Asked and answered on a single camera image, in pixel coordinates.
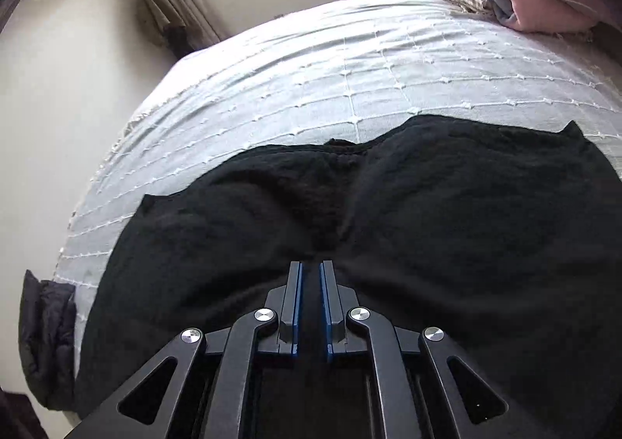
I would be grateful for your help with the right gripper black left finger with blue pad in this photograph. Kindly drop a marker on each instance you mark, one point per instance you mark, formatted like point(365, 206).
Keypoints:
point(197, 385)

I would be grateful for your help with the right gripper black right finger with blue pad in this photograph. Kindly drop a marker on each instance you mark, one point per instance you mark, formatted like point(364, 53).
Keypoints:
point(419, 384)

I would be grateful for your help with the black garment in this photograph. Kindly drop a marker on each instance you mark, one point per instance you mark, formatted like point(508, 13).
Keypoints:
point(507, 238)

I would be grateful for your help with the hanging olive clothing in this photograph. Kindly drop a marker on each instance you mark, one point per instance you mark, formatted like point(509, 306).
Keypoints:
point(164, 26)

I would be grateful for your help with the dark jacket beside bed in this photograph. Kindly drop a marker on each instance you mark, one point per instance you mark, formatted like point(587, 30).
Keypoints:
point(46, 329)

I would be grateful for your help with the grey quilted bedspread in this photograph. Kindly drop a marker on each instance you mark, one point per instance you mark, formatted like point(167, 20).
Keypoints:
point(350, 70)

